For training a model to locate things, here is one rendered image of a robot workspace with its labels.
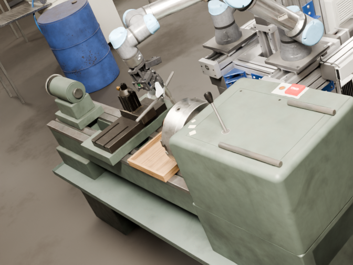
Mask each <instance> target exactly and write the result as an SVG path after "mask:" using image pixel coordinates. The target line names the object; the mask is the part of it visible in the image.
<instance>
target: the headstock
mask: <svg viewBox="0 0 353 265"><path fill-rule="evenodd" d="M280 84H281V83H276V82H272V81H265V80H258V79H251V78H240V79H238V80H237V81H236V82H235V83H234V84H233V85H232V86H230V87H229V88H228V89H227V90H226V91H225V92H223V93H222V94H221V95H219V96H218V98H216V99H215V100H214V102H213V103H214V105H215V107H216V109H217V111H218V113H219V115H220V117H221V119H222V121H223V123H224V125H225V127H226V128H229V129H230V130H231V131H230V133H228V134H226V135H223V134H222V130H223V128H222V126H221V124H220V122H219V120H218V118H217V116H216V114H215V112H214V110H213V108H212V106H211V104H209V105H208V106H207V107H205V108H204V109H203V110H202V111H201V112H200V113H199V114H197V115H196V116H195V117H194V118H193V119H191V120H190V121H189V122H188V123H187V124H186V125H185V126H183V127H182V128H181V129H180V130H179V131H178V132H176V133H175V134H174V135H173V136H172V137H171V138H170V140H169V146H170V149H171V151H172V153H173V156H174V158H175V160H176V162H177V165H178V167H179V170H180V172H181V174H182V177H183V179H184V181H185V183H186V186H187V188H188V190H189V192H190V195H191V197H192V199H193V201H194V204H195V205H196V206H198V207H200V208H202V209H204V210H206V211H208V212H210V213H212V214H214V215H216V216H218V217H220V218H223V219H225V220H227V221H229V222H231V223H233V224H235V225H237V226H239V227H241V228H243V229H245V230H247V231H249V232H251V233H253V234H255V235H257V236H259V237H261V238H263V239H265V240H267V241H269V242H271V243H273V244H275V245H277V246H279V247H282V248H284V249H286V250H288V251H290V252H292V253H294V254H296V255H302V254H304V253H305V252H306V251H307V250H308V249H309V247H310V246H311V245H312V244H313V243H314V242H315V240H316V239H317V238H318V237H319V236H320V234H321V233H322V232H323V231H324V230H325V229H326V227H327V226H328V225H329V224H330V223H331V221H332V220H333V219H334V218H335V217H336V216H337V214H338V213H339V212H340V210H341V209H342V208H343V207H344V206H345V204H346V203H347V202H348V201H349V200H350V199H351V197H352V196H353V97H351V96H347V95H342V94H336V93H331V92H327V91H322V90H317V89H312V88H309V89H308V90H307V91H306V92H305V93H303V94H302V95H301V96H300V97H299V98H298V99H297V98H293V97H287V96H283V95H278V94H273V93H271V92H272V91H273V90H274V89H276V88H277V87H278V86H279V85H280ZM289 99H290V100H294V101H299V102H302V103H308V104H312V105H317V106H322V107H327V108H331V109H335V110H336V113H335V115H329V114H324V113H320V112H317V111H312V110H308V109H303V108H299V107H294V106H290V105H288V104H287V101H288V100H289ZM193 120H196V121H194V122H191V121H193ZM190 125H196V127H195V128H188V127H189V126H190ZM194 130H195V132H196V134H193V135H190V134H189V132H192V131H194ZM220 141H221V142H224V143H227V144H230V145H233V146H237V147H240V148H243V149H246V150H249V151H252V152H255V153H258V154H261V155H264V156H268V157H271V158H274V159H277V160H280V161H282V162H283V164H282V166H281V167H277V166H274V165H271V164H268V163H265V162H262V161H259V160H256V159H253V158H250V157H247V156H244V155H241V154H238V153H235V152H232V151H229V150H226V149H223V148H220V147H218V143H219V142H220Z"/></svg>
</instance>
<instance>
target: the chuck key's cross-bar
mask: <svg viewBox="0 0 353 265"><path fill-rule="evenodd" d="M173 74H174V72H172V73H171V74H170V76H169V78H168V80H167V82H166V84H165V85H166V86H168V84H169V82H170V80H171V78H172V76H173ZM161 97H162V95H161V96H160V97H158V98H156V99H155V100H154V101H153V103H152V104H151V105H150V106H149V107H148V108H147V109H146V110H145V111H144V112H143V113H142V114H141V115H140V116H139V117H138V118H137V119H136V122H138V121H139V120H140V119H141V118H142V117H143V116H144V115H145V114H146V113H147V112H148V111H149V110H150V109H151V108H152V107H153V106H154V104H155V103H156V102H157V101H158V100H159V99H160V98H161Z"/></svg>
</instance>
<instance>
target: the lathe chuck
mask: <svg viewBox="0 0 353 265"><path fill-rule="evenodd" d="M203 100H204V99H200V98H196V97H195V98H189V97H187V98H184V99H182V100H180V101H179V102H177V103H176V104H175V105H174V106H173V107H172V108H171V109H170V111H169V112H168V114H167V116H166V118H165V120H164V123H163V127H162V135H161V138H162V145H165V146H166V147H167V150H168V152H169V153H168V152H167V151H165V153H166V154H167V156H168V157H169V158H170V159H172V160H173V161H175V162H176V160H175V158H174V156H173V153H172V151H171V149H170V146H169V140H170V138H171V137H172V136H173V135H174V134H175V130H176V128H177V125H178V122H179V120H180V118H181V116H182V115H183V114H184V112H185V111H186V110H187V109H188V108H189V107H190V106H191V105H193V104H195V103H197V102H198V101H203ZM178 107H182V109H181V110H180V111H179V112H176V111H175V110H176V109H177V108H178Z"/></svg>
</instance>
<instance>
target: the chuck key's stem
mask: <svg viewBox="0 0 353 265"><path fill-rule="evenodd" d="M164 89H165V94H166V96H167V97H169V98H170V101H171V103H172V104H173V105H175V104H176V101H175V100H174V98H173V97H172V96H171V93H170V91H169V90H168V88H167V86H166V85H165V84H164Z"/></svg>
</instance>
